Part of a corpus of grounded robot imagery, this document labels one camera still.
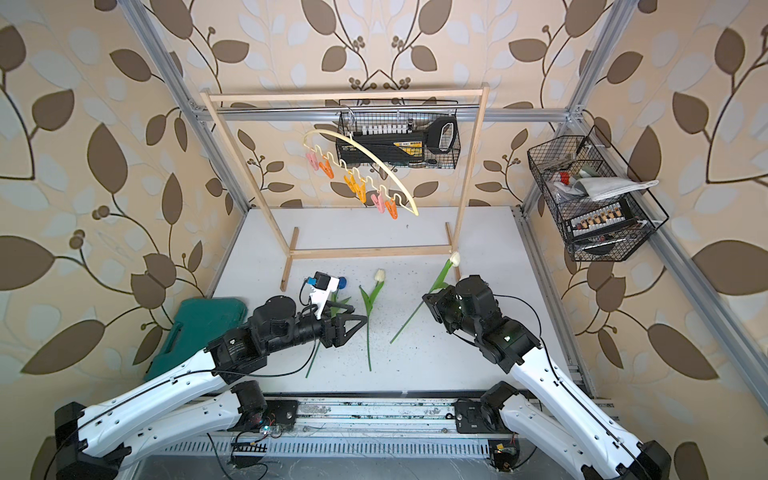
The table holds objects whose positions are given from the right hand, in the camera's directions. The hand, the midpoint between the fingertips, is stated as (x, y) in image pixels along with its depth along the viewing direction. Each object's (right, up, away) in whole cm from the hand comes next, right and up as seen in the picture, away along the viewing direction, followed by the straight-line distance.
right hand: (420, 295), depth 74 cm
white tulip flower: (-12, +1, +25) cm, 27 cm away
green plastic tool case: (-64, -11, +12) cm, 66 cm away
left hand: (-14, -3, -8) cm, 17 cm away
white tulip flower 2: (+5, +2, +4) cm, 6 cm away
